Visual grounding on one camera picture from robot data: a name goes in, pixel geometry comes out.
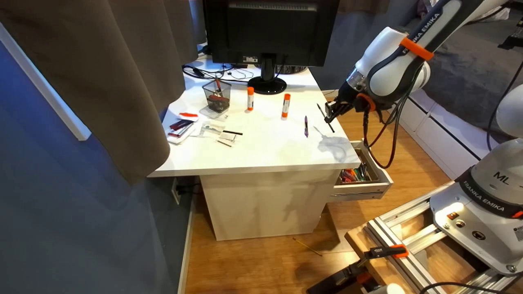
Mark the brown curtain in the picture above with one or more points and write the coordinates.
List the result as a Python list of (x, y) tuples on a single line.
[(114, 73)]

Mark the black monitor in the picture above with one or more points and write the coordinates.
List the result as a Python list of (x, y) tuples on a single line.
[(269, 32)]

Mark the small white paper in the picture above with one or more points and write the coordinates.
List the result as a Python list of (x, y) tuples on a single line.
[(228, 136)]

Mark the black mesh pen holder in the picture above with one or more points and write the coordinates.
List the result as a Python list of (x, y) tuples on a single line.
[(217, 102)]

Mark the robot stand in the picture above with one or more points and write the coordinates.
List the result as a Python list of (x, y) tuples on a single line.
[(412, 245)]

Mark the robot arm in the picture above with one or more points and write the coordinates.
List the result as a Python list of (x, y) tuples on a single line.
[(398, 69)]

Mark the drawer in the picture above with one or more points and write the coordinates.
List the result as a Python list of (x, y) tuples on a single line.
[(376, 183)]

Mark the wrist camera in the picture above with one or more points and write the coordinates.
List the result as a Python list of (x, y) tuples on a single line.
[(365, 104)]

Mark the orange marker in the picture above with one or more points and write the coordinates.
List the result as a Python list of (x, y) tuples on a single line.
[(188, 114)]

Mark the thin brown stick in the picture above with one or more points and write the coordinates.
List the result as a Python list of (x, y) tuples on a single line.
[(224, 143)]

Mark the black and orange clamp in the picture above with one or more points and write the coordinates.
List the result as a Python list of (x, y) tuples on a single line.
[(382, 251)]

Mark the purple pen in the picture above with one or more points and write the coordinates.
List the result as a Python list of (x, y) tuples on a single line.
[(306, 126)]

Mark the stack of cards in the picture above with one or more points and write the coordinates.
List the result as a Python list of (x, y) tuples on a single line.
[(179, 130)]

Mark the yellow pencil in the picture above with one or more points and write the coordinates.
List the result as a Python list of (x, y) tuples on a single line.
[(307, 246)]

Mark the orange and white glue stick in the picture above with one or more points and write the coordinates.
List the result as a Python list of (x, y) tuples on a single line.
[(250, 100), (285, 107)]

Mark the red and black pen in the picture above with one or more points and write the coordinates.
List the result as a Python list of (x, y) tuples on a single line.
[(218, 86)]

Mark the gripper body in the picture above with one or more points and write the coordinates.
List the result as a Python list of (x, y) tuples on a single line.
[(346, 94)]

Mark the white low cabinet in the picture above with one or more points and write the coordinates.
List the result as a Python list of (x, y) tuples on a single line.
[(437, 130)]

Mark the clear plastic packet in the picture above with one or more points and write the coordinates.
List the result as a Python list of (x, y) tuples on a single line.
[(213, 127)]

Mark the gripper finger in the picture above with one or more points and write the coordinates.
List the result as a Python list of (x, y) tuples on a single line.
[(334, 107), (339, 112)]

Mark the black marker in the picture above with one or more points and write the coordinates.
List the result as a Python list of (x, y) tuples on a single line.
[(233, 132)]

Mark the heap of pens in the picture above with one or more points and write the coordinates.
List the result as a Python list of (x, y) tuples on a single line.
[(353, 174)]

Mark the white window sill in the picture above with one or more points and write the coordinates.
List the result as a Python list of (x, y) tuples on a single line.
[(45, 85)]

